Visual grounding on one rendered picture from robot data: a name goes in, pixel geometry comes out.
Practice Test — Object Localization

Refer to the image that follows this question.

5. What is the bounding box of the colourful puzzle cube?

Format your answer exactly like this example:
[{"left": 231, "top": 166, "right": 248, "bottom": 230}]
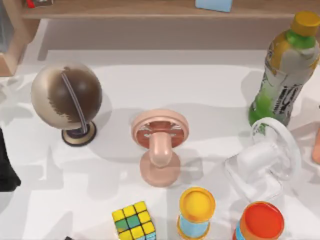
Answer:
[{"left": 111, "top": 200, "right": 158, "bottom": 240}]

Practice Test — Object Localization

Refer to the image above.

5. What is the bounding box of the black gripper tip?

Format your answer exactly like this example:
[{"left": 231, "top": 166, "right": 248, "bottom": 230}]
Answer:
[{"left": 0, "top": 128, "right": 22, "bottom": 193}]

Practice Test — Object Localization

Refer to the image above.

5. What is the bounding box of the pink desk fan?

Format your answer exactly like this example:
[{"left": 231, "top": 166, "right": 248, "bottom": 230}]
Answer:
[{"left": 130, "top": 108, "right": 190, "bottom": 188}]

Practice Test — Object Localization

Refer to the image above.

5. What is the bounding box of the yellow-lidded blue can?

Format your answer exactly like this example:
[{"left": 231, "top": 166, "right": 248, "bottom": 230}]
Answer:
[{"left": 176, "top": 186, "right": 217, "bottom": 240}]

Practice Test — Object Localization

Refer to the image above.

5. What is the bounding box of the white desk fan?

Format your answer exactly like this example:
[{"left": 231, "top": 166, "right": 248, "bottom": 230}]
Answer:
[{"left": 224, "top": 117, "right": 303, "bottom": 203}]

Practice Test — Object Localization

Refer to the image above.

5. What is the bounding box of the light blue box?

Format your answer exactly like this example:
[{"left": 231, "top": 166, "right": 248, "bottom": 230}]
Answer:
[{"left": 194, "top": 0, "right": 235, "bottom": 13}]

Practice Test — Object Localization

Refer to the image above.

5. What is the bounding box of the wooden shelf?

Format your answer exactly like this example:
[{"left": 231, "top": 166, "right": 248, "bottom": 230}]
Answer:
[{"left": 0, "top": 0, "right": 320, "bottom": 77}]

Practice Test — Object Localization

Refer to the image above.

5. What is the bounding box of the salmon pink object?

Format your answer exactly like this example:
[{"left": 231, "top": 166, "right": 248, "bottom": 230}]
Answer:
[{"left": 311, "top": 129, "right": 320, "bottom": 163}]

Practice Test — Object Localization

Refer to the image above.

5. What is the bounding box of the red and black object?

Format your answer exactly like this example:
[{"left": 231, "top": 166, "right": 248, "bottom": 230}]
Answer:
[{"left": 26, "top": 0, "right": 54, "bottom": 9}]

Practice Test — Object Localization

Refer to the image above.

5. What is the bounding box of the green bottle with yellow cap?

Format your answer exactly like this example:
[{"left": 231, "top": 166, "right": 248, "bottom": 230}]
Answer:
[{"left": 248, "top": 10, "right": 320, "bottom": 128}]

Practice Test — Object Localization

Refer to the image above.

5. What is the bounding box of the orange-lidded blue can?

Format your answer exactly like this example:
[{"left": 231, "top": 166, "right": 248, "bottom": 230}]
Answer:
[{"left": 232, "top": 201, "right": 285, "bottom": 240}]

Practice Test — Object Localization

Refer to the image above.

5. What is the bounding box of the brown and beige globe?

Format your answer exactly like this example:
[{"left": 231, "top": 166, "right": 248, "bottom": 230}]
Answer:
[{"left": 30, "top": 61, "right": 103, "bottom": 148}]

